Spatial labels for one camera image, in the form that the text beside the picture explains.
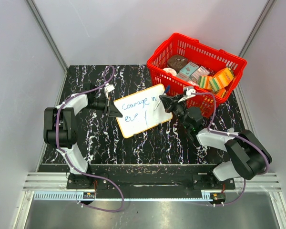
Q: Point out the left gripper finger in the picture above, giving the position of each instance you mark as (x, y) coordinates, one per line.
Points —
(114, 112)
(111, 105)

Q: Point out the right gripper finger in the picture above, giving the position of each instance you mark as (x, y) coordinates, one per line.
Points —
(169, 110)
(170, 101)

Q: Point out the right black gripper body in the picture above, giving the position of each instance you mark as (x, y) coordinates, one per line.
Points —
(179, 109)

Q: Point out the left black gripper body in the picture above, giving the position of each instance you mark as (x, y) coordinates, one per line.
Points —
(98, 104)

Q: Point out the blue capped whiteboard marker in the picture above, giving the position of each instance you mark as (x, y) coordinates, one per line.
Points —
(160, 97)

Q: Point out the yellow framed whiteboard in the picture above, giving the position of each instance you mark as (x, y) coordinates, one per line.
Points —
(141, 111)

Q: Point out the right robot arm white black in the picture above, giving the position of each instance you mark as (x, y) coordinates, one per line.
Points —
(248, 157)

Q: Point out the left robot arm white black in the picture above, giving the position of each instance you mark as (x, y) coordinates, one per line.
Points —
(60, 128)

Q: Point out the teal small carton box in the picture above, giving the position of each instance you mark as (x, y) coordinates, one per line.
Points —
(189, 69)

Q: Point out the brown chocolate muffin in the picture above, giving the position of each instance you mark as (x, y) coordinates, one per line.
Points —
(177, 62)

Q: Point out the red plastic shopping basket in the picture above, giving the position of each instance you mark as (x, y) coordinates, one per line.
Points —
(211, 59)

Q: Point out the pink white carton box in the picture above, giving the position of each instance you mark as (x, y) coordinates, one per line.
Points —
(201, 71)

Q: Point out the yellow green sponge pack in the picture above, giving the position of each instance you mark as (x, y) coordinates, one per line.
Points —
(204, 83)

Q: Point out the orange sponge pack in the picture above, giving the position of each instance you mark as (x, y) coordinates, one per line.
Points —
(224, 77)

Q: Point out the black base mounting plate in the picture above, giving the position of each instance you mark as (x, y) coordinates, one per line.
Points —
(196, 177)

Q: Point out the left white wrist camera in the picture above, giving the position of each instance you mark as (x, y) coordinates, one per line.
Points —
(108, 88)

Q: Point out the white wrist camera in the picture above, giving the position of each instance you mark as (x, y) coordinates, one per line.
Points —
(188, 92)
(108, 88)

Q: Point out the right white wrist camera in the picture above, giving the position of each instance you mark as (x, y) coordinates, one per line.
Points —
(188, 92)

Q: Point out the aluminium frame rail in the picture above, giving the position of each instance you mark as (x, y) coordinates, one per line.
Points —
(53, 186)

